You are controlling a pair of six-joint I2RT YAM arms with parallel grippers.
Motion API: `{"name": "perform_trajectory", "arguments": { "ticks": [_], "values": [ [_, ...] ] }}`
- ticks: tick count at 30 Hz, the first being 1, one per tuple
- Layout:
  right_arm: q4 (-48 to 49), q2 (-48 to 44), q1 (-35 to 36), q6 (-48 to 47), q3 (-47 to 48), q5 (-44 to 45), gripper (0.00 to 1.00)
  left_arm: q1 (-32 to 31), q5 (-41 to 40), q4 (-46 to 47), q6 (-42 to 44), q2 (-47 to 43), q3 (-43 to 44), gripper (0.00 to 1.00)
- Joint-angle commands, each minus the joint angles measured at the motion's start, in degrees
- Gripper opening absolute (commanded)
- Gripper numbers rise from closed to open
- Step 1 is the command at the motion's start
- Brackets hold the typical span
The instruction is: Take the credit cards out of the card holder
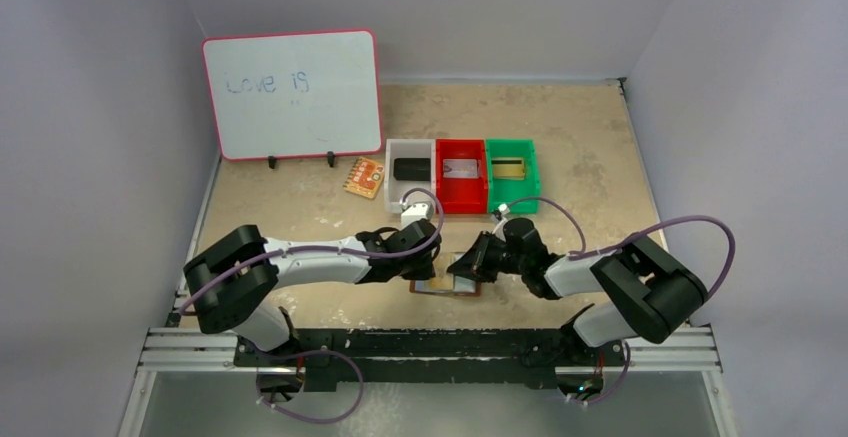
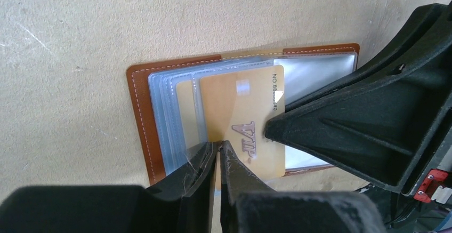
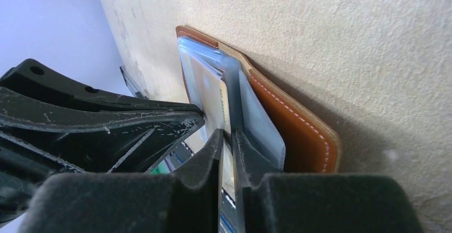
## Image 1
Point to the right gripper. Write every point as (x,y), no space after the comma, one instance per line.
(478,258)

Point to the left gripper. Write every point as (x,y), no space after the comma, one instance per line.
(424,272)

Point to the brown leather card holder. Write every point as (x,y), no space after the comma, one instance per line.
(443,283)

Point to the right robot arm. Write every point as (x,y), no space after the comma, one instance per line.
(650,293)

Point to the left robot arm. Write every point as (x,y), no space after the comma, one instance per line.
(229,282)

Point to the black card in white bin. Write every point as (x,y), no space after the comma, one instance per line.
(411,169)

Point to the silver card in red bin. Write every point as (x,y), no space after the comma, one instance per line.
(460,168)

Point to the gold card in green bin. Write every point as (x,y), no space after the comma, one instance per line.
(508,168)

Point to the orange patterned card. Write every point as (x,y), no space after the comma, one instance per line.
(365,178)

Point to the red plastic bin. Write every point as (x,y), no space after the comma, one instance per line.
(462,196)

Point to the green plastic bin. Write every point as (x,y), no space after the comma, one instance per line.
(507,190)

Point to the white plastic bin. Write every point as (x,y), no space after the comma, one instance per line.
(395,190)

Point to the pink framed whiteboard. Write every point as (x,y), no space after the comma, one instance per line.
(295,95)

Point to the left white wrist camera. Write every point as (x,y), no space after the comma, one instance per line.
(415,212)

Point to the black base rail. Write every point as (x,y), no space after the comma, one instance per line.
(536,358)

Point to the aluminium frame rail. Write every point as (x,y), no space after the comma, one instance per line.
(690,349)

